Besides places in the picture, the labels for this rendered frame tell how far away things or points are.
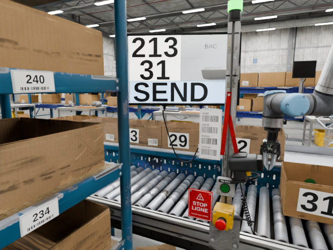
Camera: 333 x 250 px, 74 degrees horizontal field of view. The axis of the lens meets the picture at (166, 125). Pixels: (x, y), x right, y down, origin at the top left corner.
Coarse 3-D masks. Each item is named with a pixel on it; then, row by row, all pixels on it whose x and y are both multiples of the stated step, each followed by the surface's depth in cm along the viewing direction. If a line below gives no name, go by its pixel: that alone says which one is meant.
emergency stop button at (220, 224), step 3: (219, 219) 79; (216, 222) 79; (219, 222) 78; (222, 222) 78; (216, 225) 79; (219, 225) 78; (222, 225) 78; (225, 225) 78; (219, 228) 78; (222, 228) 78
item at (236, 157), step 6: (234, 156) 78; (240, 156) 77; (246, 156) 76; (252, 156) 76; (258, 156) 77; (228, 162) 78; (234, 162) 77; (240, 162) 76; (246, 162) 76; (252, 162) 75; (258, 162) 74; (228, 168) 79; (234, 168) 78; (240, 168) 77; (246, 168) 76; (252, 168) 75; (258, 168) 75; (234, 174) 79; (240, 174) 78; (246, 174) 79; (234, 180) 80; (240, 180) 79; (246, 180) 78
